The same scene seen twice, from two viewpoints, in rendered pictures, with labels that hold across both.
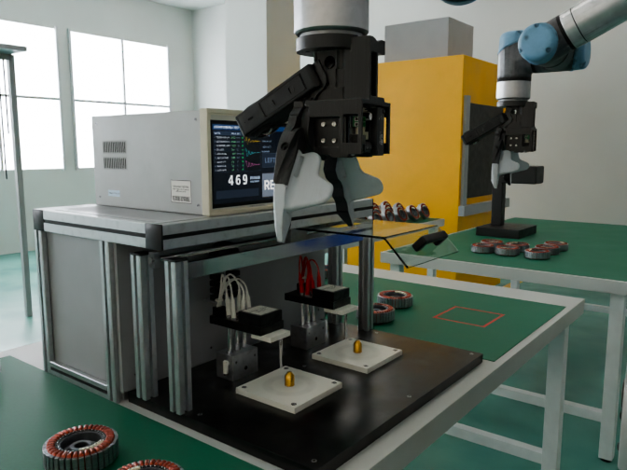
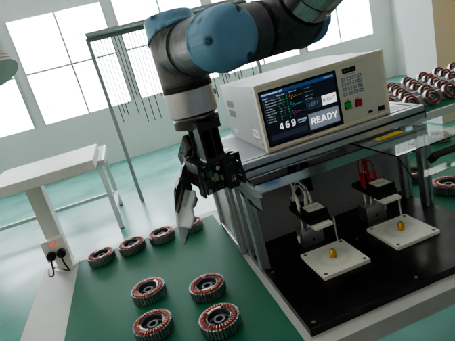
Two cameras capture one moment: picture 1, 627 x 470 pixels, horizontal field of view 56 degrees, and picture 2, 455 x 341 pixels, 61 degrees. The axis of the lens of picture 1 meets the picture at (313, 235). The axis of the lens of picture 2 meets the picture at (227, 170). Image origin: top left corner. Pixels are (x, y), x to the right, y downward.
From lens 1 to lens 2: 0.50 m
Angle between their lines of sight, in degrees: 40
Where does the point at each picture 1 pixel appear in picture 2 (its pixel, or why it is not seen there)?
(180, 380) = (258, 252)
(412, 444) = (403, 316)
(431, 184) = not seen: outside the picture
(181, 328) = (253, 224)
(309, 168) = (189, 201)
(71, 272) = not seen: hidden behind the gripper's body
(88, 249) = not seen: hidden behind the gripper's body
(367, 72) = (202, 146)
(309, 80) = (185, 146)
